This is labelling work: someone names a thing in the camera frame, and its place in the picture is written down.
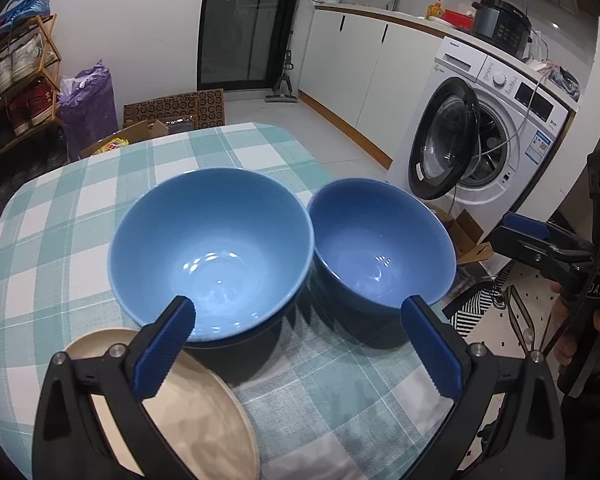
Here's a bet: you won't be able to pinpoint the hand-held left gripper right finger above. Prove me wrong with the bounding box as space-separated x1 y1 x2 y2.
401 295 567 480

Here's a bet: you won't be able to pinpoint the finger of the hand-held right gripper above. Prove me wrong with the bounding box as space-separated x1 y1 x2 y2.
502 213 596 261
490 228 576 286

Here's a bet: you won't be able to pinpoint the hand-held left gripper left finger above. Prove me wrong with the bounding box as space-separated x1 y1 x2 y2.
32 295 201 480

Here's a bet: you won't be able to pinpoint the beige round plate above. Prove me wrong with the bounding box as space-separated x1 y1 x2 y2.
62 328 261 480

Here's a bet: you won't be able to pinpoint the large blue bowl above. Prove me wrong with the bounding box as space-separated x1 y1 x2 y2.
109 167 315 345

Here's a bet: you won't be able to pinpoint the black white patterned floor mat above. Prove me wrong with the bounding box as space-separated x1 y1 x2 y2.
447 265 536 341

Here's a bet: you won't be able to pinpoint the empty cardboard box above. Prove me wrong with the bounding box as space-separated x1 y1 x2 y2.
430 205 493 266

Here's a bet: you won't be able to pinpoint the white washing machine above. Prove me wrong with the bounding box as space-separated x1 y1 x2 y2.
386 35 578 218

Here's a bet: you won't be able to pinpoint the small cloth bundle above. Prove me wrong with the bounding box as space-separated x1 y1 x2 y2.
527 55 581 98

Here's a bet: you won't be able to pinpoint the teal white checked tablecloth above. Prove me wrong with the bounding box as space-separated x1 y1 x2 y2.
0 122 481 480

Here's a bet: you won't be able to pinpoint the black pressure cooker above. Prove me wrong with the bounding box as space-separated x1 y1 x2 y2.
472 0 533 56

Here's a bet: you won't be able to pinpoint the red box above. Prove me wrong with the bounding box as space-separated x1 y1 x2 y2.
442 9 476 28

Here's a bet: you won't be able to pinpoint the open cardboard box with snacks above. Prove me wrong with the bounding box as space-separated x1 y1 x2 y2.
79 119 170 160

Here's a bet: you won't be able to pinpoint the circle patterned cardboard panel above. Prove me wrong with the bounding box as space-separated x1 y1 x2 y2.
123 89 227 131

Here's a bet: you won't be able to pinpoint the white base cabinets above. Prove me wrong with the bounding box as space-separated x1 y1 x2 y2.
297 2 448 168

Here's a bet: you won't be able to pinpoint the purple plastic bag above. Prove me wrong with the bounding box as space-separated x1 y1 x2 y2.
60 60 118 148

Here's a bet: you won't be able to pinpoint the upright stick vacuum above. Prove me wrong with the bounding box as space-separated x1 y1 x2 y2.
265 0 301 105

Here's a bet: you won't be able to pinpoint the black framed glass door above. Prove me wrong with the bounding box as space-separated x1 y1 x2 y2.
196 0 306 93

